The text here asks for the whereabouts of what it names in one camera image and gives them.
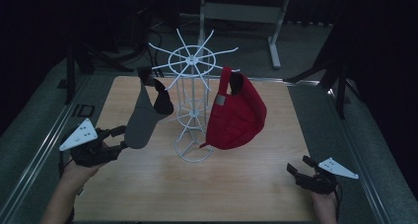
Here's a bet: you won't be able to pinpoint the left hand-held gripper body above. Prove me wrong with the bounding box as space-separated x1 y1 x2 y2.
58 117 123 168

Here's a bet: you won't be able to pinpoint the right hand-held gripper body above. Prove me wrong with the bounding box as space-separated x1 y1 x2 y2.
304 157 360 195

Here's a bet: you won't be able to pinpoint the grey sun visor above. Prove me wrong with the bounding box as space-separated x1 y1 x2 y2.
123 65 174 150

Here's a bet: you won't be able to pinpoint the red baseball cap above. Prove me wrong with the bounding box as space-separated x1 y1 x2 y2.
199 65 268 151

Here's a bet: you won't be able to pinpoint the white wire hat rack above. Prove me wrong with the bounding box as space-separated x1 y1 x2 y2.
148 28 241 164

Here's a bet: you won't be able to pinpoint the person's right hand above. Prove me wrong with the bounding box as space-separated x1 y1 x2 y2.
310 188 339 224

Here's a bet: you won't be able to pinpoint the person's left hand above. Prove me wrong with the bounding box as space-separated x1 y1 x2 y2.
60 143 110 192

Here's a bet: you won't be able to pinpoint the black tripod stand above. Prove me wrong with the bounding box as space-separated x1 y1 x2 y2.
63 40 134 106
284 20 360 120

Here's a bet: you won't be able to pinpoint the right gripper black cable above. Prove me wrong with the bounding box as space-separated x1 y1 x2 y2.
332 183 344 220

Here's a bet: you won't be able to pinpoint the metal floor rail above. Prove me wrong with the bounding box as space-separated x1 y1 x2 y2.
328 87 392 224
0 75 91 224

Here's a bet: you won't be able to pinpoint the black floor cables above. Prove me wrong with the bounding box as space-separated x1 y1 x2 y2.
131 6 166 78

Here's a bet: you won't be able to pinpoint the white desk frame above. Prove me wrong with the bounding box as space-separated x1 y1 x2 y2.
179 0 350 70

